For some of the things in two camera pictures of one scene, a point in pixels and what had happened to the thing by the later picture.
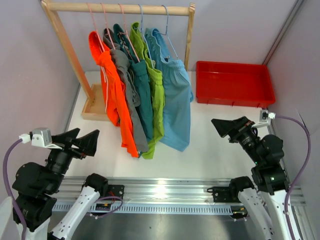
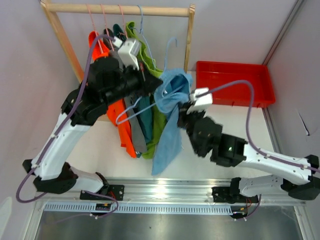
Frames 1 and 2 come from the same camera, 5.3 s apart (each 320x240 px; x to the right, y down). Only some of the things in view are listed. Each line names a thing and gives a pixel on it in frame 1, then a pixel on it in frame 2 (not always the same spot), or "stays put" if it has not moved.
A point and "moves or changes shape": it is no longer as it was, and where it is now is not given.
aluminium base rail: (162, 191) stays put
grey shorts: (132, 97) stays put
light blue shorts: (176, 76) moves or changes shape
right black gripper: (228, 127) to (183, 115)
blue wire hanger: (165, 34) to (157, 100)
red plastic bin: (233, 84) stays put
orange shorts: (117, 101) stays put
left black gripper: (87, 144) to (148, 83)
